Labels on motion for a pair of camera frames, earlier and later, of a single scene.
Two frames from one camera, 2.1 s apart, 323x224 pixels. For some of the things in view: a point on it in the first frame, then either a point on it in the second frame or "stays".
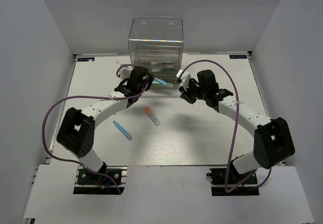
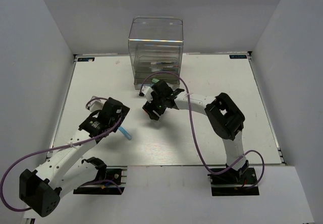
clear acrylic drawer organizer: x=156 y=43 stays
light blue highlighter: x=124 y=132 stays
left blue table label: x=85 y=59 stays
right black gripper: x=186 y=95 → x=149 y=108
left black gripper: x=151 y=77 → x=124 y=111
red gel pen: x=162 y=62 stays
